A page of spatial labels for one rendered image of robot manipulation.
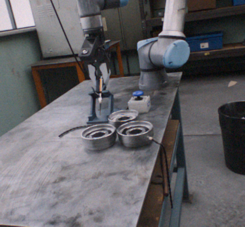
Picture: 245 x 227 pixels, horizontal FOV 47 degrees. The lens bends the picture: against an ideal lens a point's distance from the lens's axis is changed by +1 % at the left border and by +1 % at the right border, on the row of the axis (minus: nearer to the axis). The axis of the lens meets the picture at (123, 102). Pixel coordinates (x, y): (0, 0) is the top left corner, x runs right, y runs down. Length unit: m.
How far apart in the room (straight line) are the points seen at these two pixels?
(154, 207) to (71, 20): 2.44
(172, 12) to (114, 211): 0.87
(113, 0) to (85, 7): 0.11
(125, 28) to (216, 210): 3.45
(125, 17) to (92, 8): 3.67
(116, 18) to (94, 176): 4.14
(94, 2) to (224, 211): 1.35
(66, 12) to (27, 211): 2.64
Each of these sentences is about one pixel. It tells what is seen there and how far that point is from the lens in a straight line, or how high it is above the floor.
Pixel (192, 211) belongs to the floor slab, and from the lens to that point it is 1.83.
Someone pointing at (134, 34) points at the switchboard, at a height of 0.80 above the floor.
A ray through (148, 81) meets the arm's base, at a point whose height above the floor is 0.84.
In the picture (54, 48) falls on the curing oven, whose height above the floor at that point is 0.90.
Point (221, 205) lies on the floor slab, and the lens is 1.87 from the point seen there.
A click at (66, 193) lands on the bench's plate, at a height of 0.80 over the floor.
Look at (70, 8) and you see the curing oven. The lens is 3.11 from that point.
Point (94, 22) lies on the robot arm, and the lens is 1.02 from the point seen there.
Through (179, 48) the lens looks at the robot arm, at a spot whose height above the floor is 0.99.
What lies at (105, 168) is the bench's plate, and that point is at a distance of 0.73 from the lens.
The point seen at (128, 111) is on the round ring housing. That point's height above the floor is 0.83.
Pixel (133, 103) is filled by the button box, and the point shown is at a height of 0.84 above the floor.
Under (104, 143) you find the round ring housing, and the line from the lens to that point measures 0.81.
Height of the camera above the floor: 1.16
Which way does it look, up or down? 18 degrees down
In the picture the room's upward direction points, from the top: 9 degrees counter-clockwise
